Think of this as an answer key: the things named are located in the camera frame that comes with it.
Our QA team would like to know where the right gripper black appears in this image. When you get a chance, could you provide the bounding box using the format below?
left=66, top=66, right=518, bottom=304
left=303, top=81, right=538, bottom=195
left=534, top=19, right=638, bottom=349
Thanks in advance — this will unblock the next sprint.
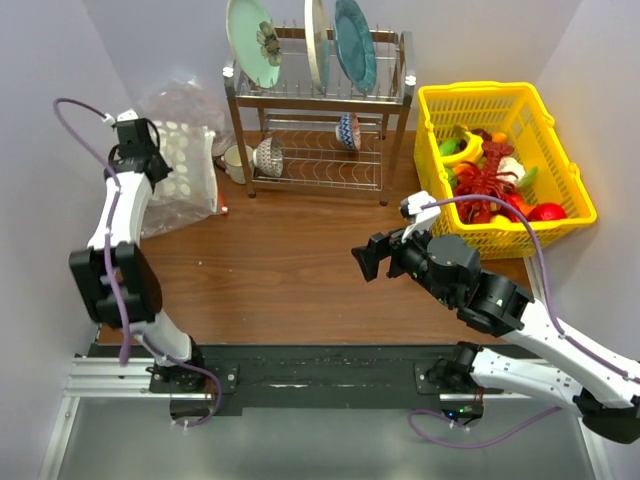
left=351, top=217, right=455, bottom=306

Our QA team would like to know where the red toy lobster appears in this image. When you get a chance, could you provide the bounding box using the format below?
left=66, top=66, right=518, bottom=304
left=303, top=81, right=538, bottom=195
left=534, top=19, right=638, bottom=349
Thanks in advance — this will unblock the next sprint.
left=453, top=141, right=516, bottom=224

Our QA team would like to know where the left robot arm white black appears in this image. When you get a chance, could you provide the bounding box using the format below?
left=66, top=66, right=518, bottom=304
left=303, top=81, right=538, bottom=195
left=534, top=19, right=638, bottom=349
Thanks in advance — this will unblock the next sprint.
left=69, top=112, right=207, bottom=392

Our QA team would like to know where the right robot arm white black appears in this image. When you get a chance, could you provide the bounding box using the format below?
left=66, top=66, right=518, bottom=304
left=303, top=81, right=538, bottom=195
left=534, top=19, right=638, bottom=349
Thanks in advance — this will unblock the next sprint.
left=351, top=229, right=639, bottom=444

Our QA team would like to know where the polka dot bag stack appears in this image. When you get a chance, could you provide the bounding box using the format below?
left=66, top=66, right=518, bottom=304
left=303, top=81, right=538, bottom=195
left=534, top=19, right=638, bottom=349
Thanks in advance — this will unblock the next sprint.
left=142, top=120, right=221, bottom=239

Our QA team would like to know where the crumpled clear plastic bag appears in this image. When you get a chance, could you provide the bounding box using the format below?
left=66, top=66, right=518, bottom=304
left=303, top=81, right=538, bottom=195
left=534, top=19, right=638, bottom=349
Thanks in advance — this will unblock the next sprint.
left=137, top=77, right=235, bottom=147

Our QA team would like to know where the cream enamel mug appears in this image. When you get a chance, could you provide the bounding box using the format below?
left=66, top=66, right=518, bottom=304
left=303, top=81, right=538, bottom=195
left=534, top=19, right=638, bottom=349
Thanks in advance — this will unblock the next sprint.
left=214, top=145, right=246, bottom=185

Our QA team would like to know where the blue patterned bowl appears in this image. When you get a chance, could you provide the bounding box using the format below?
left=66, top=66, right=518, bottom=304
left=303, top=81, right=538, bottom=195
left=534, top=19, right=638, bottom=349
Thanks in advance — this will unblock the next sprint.
left=335, top=112, right=361, bottom=151

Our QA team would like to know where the green toy cucumber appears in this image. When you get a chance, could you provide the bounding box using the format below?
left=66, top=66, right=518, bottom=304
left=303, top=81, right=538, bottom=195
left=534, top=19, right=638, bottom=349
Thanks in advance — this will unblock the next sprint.
left=439, top=138, right=461, bottom=157

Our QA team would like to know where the patterned grey bowl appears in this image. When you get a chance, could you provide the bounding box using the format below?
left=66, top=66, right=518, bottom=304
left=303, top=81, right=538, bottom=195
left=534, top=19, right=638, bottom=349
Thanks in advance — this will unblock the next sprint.
left=253, top=136, right=284, bottom=178

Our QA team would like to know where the metal dish rack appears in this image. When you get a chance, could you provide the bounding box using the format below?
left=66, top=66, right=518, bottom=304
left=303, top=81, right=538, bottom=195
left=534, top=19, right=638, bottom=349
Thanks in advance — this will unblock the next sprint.
left=222, top=26, right=416, bottom=205

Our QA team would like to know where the yellow toy banana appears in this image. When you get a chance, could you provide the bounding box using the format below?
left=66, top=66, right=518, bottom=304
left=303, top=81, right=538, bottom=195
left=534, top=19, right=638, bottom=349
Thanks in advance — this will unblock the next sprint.
left=440, top=124, right=484, bottom=168

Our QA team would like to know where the white toy cauliflower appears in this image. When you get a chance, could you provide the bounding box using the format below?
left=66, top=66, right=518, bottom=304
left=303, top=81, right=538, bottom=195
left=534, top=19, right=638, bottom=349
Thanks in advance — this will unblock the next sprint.
left=497, top=156, right=526, bottom=186

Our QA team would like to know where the mint green flower plate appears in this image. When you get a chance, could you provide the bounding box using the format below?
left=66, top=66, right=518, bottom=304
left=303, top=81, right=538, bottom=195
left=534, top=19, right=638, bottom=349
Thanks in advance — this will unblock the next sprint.
left=226, top=0, right=282, bottom=89

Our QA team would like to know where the green toy vegetable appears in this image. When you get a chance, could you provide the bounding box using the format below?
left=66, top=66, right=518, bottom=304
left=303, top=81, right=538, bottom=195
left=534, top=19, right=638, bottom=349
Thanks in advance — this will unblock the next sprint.
left=518, top=167, right=538, bottom=189

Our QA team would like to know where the red toy apple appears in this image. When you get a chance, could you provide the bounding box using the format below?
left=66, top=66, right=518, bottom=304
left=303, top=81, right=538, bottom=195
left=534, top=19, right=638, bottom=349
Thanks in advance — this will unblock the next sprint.
left=527, top=202, right=567, bottom=222

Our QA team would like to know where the yellow plastic basket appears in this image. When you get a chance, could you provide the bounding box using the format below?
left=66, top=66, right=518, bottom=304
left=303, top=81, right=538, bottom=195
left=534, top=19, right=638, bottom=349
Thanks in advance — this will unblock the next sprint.
left=414, top=81, right=597, bottom=259

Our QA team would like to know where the dark teal plate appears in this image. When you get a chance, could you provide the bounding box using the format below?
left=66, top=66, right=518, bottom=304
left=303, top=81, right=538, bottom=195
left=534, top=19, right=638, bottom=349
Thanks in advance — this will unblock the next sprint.
left=334, top=0, right=377, bottom=95

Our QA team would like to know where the cream rimmed plate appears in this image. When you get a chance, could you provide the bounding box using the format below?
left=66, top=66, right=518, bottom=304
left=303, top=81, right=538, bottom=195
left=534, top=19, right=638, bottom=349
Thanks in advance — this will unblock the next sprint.
left=304, top=0, right=330, bottom=94

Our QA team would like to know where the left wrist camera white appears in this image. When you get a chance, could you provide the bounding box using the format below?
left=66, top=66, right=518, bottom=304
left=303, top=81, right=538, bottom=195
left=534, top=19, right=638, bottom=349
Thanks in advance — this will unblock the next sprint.
left=102, top=109, right=138, bottom=127

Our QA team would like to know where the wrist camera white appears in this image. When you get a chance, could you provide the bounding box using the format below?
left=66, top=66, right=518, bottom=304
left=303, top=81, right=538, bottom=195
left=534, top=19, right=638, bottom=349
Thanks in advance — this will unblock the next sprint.
left=102, top=109, right=138, bottom=127
left=400, top=190, right=441, bottom=243

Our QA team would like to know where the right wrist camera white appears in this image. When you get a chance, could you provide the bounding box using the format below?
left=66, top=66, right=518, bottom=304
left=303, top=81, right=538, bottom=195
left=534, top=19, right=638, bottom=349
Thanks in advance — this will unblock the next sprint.
left=400, top=190, right=441, bottom=243

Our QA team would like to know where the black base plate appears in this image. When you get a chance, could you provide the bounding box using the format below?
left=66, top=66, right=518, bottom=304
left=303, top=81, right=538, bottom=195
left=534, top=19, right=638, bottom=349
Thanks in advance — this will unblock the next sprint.
left=148, top=343, right=506, bottom=419

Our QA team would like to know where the aluminium rail frame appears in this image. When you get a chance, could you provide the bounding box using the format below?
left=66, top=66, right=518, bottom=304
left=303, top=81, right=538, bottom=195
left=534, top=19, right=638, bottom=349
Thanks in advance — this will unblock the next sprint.
left=37, top=352, right=176, bottom=480

